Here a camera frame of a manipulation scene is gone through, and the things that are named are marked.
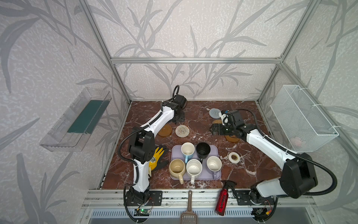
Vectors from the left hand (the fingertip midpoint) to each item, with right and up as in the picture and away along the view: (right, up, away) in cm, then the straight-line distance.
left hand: (180, 114), depth 93 cm
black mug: (+15, -23, -4) cm, 28 cm away
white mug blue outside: (+5, -22, -6) cm, 23 cm away
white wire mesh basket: (+58, -5, -33) cm, 67 cm away
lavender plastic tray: (+16, -35, -12) cm, 40 cm away
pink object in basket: (+63, -14, -20) cm, 68 cm away
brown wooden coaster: (-11, -12, +8) cm, 18 cm away
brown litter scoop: (+6, -51, -24) cm, 57 cm away
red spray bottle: (+24, -42, -22) cm, 53 cm away
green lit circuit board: (-18, -50, -22) cm, 58 cm away
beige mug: (-1, -32, -11) cm, 34 cm away
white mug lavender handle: (+22, -30, -9) cm, 38 cm away
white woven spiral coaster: (+1, -12, +8) cm, 15 cm away
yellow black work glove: (-12, -29, -7) cm, 32 cm away
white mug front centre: (+9, -32, -11) cm, 35 cm away
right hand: (+23, -6, -7) cm, 25 cm away
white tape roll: (+32, -27, -5) cm, 43 cm away
